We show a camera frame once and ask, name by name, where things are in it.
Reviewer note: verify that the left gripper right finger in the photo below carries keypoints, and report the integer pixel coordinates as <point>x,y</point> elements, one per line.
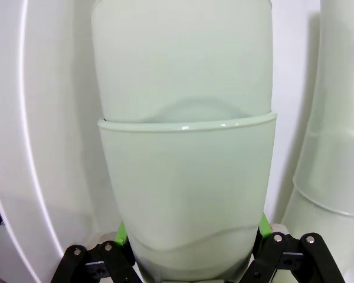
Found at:
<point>283,256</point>

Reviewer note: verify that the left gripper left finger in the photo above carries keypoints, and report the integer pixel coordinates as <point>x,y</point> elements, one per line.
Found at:
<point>106,259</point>

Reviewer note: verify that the pale green plastic cup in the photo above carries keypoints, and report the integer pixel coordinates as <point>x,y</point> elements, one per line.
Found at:
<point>188,177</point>
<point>180,59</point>
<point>327,250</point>
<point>342,73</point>
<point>336,171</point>

